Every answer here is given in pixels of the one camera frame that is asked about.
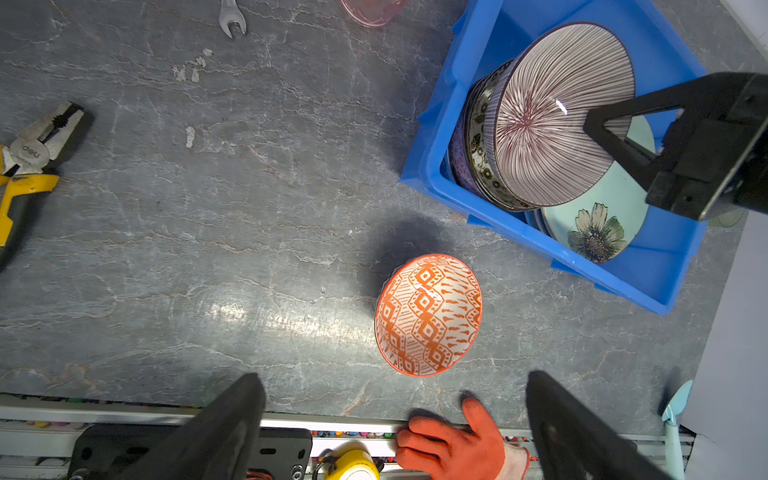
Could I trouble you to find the aluminium frame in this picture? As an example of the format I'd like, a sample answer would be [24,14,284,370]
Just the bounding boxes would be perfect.
[0,392,697,480]

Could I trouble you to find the blue plastic bin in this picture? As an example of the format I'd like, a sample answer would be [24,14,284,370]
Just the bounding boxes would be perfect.
[401,0,707,315]

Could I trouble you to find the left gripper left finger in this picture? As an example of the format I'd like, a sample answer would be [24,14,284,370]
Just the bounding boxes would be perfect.
[119,373,266,479]

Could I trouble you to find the red rubber glove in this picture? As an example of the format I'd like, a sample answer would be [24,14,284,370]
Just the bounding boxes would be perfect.
[395,397,530,480]

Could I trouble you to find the green transparent cup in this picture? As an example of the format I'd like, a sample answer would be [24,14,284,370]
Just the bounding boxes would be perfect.
[708,208,747,228]

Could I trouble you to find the blue patterned bowl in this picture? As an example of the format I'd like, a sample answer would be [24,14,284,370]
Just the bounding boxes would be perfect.
[448,108,482,197]

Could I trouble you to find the yellow tape measure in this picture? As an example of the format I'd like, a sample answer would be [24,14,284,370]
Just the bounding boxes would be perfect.
[312,440,381,480]

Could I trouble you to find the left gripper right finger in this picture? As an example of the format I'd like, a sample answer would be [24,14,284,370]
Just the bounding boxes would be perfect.
[526,370,669,480]

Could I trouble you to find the mint green flower plate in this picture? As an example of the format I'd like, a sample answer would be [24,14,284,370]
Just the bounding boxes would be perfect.
[530,113,657,265]

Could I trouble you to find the silver wrench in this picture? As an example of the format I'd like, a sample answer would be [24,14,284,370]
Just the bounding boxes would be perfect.
[219,0,247,39]

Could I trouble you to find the purple striped bowl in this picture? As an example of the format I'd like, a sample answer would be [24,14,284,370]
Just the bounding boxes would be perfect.
[483,22,636,206]

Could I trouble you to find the light blue spatula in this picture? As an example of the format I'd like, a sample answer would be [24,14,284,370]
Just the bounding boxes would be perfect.
[661,380,693,480]

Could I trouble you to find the yellow handled pliers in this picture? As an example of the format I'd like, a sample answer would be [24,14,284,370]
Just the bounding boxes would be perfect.
[1,101,92,267]

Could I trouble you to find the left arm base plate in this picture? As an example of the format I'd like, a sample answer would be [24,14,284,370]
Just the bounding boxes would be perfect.
[67,424,312,479]

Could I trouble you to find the pink transparent cup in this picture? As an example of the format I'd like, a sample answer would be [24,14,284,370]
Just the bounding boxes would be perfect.
[341,0,408,28]

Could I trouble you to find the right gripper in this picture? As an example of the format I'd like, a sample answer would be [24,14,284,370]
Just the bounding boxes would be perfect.
[584,72,767,221]

